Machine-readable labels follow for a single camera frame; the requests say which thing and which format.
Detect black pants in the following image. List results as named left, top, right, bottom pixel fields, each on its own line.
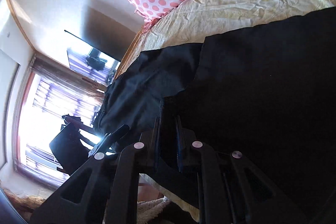
left=93, top=8, right=335, bottom=223

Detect black chair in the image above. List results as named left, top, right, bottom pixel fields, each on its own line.
left=49, top=114, right=96, bottom=175

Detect fluffy white right sleeve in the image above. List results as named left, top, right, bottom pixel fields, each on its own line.
left=137, top=196, right=171, bottom=224

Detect window with curtain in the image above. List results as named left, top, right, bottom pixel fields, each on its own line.
left=11, top=29, right=121, bottom=189

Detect cream patterned bedspread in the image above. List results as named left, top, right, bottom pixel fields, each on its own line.
left=114, top=0, right=336, bottom=223

